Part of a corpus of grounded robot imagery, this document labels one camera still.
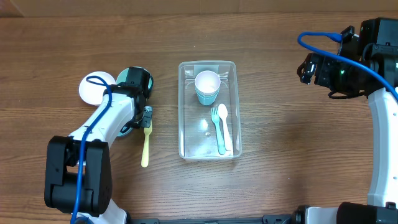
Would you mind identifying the yellow plastic fork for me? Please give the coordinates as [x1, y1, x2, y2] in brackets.
[141, 124, 152, 168]

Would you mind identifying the white bowl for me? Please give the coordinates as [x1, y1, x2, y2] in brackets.
[78, 71, 116, 106]

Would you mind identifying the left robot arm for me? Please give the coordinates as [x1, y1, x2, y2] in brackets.
[44, 81, 152, 223]

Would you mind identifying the clear plastic container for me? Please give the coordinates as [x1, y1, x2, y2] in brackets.
[178, 60, 242, 160]

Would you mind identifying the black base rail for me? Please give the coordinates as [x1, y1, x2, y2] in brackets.
[126, 214, 305, 224]

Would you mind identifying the white plastic spoon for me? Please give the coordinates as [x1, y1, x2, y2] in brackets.
[218, 104, 233, 151]

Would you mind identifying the light blue plastic cup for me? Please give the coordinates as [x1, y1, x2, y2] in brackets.
[197, 91, 218, 106]

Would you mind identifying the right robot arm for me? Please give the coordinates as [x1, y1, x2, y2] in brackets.
[292, 39, 397, 224]

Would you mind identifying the teal bowl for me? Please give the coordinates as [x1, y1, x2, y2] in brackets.
[118, 125, 132, 137]
[116, 68, 154, 99]

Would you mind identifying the pale green fork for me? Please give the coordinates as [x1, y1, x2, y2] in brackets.
[211, 107, 226, 155]

